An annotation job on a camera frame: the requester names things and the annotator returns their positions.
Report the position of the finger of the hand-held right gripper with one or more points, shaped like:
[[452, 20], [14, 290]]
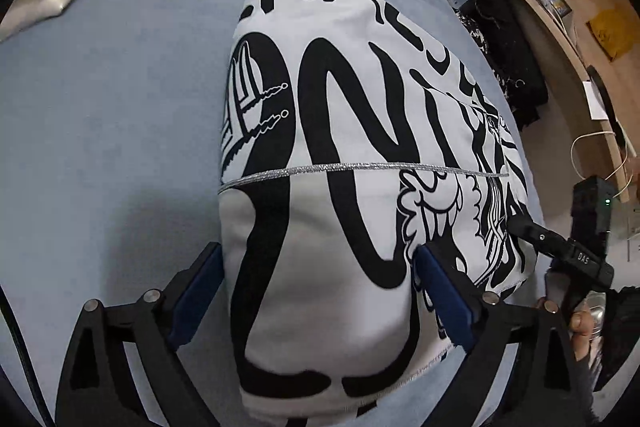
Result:
[[537, 237]]

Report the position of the white black printed jacket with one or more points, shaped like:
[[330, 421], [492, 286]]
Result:
[[325, 132]]

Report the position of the blue bed blanket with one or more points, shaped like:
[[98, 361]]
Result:
[[125, 82]]

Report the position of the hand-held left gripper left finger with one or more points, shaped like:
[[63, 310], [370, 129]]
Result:
[[197, 292]]

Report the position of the person's right hand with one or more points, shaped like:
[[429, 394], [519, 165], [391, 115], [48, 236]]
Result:
[[585, 332]]

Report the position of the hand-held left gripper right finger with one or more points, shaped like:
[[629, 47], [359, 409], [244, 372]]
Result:
[[445, 297]]

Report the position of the small printed packets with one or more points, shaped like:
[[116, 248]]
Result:
[[557, 4]]

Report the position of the yellow envelope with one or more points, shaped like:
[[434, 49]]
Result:
[[612, 34]]

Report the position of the black white printed garment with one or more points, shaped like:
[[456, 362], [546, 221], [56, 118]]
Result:
[[510, 57]]

